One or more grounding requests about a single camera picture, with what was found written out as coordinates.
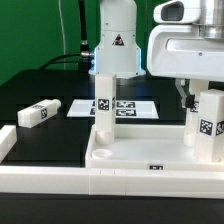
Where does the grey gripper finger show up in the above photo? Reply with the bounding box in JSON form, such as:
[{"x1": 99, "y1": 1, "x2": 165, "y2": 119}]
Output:
[{"x1": 175, "y1": 78, "x2": 195, "y2": 109}]

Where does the white marker base plate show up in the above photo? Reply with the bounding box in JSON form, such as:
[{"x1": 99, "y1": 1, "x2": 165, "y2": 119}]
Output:
[{"x1": 67, "y1": 99, "x2": 159, "y2": 119}]

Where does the white thin cable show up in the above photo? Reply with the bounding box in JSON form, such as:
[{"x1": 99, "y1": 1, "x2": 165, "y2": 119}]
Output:
[{"x1": 58, "y1": 0, "x2": 67, "y2": 70}]

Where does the white desk tabletop tray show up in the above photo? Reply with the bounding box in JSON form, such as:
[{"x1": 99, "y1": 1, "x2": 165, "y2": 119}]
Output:
[{"x1": 85, "y1": 124, "x2": 224, "y2": 172}]

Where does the black cable with connector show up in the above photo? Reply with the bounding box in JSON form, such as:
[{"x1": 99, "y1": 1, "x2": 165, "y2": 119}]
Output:
[{"x1": 39, "y1": 0, "x2": 95, "y2": 70}]

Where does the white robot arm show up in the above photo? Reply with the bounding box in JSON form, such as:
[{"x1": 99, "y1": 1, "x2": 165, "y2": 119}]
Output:
[{"x1": 90, "y1": 0, "x2": 224, "y2": 82}]

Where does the white U-shaped obstacle fence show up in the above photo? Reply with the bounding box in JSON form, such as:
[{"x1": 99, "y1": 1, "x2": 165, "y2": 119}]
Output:
[{"x1": 0, "y1": 124, "x2": 224, "y2": 200}]

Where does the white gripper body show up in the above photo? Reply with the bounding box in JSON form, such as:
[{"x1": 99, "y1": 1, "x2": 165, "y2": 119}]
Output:
[{"x1": 147, "y1": 25, "x2": 224, "y2": 82}]

